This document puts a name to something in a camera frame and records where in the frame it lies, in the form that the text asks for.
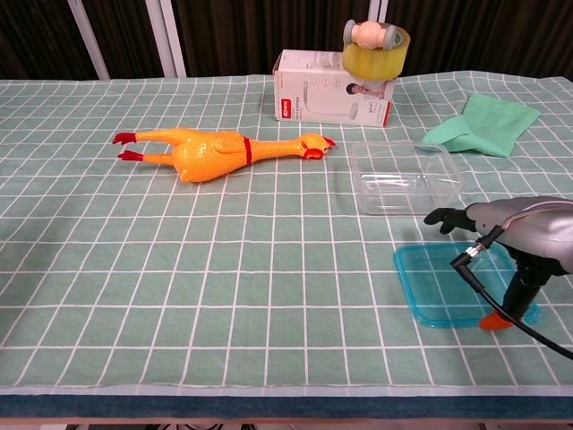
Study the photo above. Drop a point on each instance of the dark teal under cloth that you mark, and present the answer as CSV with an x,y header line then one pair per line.
x,y
268,406

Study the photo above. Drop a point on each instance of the white frame post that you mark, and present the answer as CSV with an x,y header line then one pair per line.
x,y
89,40
377,9
168,40

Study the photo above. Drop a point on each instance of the clear plastic container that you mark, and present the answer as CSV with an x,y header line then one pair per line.
x,y
394,207

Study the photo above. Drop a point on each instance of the yellow rubber chicken toy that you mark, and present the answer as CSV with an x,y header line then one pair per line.
x,y
201,154

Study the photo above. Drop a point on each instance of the blue container lid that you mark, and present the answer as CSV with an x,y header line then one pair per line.
x,y
430,286

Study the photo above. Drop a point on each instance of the green checkered tablecloth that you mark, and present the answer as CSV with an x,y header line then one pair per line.
x,y
224,269

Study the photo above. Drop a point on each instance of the yellow tape roll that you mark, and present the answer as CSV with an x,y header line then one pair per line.
x,y
371,62

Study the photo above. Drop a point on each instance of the small pink dumbbell toy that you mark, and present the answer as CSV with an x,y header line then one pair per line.
x,y
369,33

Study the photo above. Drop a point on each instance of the green folded cloth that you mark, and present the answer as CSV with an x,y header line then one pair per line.
x,y
488,125

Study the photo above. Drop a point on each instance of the white cardboard product box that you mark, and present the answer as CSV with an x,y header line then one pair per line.
x,y
313,98

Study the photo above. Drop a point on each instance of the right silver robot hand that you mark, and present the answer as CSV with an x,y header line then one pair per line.
x,y
537,228

